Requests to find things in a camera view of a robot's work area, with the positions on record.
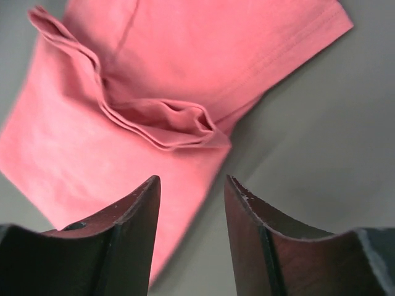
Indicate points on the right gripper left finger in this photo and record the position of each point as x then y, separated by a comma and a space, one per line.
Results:
107, 253

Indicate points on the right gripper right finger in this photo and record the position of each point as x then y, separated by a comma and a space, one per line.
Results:
274, 254

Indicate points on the salmon pink t-shirt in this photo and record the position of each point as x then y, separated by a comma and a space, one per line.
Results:
118, 91

